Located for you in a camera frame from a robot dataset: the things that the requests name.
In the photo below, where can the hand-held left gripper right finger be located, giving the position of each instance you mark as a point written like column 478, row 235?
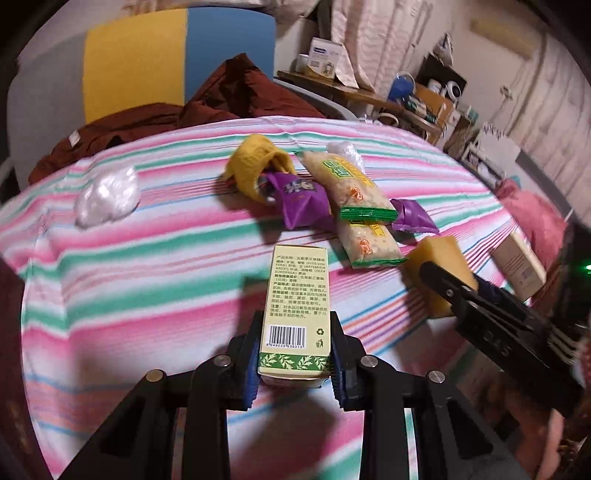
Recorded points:
column 339, row 383

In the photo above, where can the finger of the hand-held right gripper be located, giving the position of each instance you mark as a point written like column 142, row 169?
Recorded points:
column 452, row 281
column 491, row 290

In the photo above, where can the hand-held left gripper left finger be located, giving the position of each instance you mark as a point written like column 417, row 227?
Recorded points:
column 251, row 383

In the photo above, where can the yellow sponge block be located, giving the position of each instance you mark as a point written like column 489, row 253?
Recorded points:
column 438, row 251

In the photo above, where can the beige box red print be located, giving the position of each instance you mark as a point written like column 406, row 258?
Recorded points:
column 517, row 263

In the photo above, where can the small purple snack packet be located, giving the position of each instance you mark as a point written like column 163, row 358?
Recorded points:
column 413, row 214

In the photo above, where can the rice cracker packet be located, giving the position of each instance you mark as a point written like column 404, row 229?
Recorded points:
column 364, row 244
column 337, row 184

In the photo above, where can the beige box green leaf print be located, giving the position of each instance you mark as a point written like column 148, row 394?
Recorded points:
column 295, row 295

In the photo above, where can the large purple snack packet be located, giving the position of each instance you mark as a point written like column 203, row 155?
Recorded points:
column 300, row 203

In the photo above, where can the yellow packet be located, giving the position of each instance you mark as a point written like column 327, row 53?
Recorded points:
column 251, row 159

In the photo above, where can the person's right forearm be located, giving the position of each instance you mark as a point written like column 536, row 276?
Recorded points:
column 554, row 447

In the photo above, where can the pink fluffy blanket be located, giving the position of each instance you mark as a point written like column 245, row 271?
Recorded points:
column 535, row 212

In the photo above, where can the white cabinet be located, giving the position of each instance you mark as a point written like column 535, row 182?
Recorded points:
column 496, row 150

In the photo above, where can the striped tablecloth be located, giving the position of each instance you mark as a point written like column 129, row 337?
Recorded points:
column 138, row 277

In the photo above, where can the small clear plastic wad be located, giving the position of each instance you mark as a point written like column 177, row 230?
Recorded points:
column 344, row 151

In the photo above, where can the cardboard box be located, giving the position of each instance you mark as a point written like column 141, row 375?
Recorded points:
column 438, row 110

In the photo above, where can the tape roll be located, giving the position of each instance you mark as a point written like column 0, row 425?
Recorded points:
column 382, row 119

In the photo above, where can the white patterned curtain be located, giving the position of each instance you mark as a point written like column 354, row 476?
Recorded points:
column 545, row 115

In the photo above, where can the wooden shelf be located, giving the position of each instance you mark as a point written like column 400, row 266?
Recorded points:
column 351, row 94

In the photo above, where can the large clear plastic wad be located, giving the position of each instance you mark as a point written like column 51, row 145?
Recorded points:
column 108, row 196

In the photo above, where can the white air conditioner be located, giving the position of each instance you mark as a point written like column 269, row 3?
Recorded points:
column 508, row 39

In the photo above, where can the pink patterned curtain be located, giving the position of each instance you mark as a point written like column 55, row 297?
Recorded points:
column 388, row 37
column 295, row 7

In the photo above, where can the white box blue label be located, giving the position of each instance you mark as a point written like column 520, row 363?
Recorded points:
column 325, row 57

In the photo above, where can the small white cup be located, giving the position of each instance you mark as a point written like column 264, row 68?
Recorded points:
column 302, row 62

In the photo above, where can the maroon garment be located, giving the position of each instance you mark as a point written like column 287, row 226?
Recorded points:
column 240, row 92

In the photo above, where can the grey yellow blue chair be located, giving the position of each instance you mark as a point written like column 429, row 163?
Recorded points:
column 134, row 64

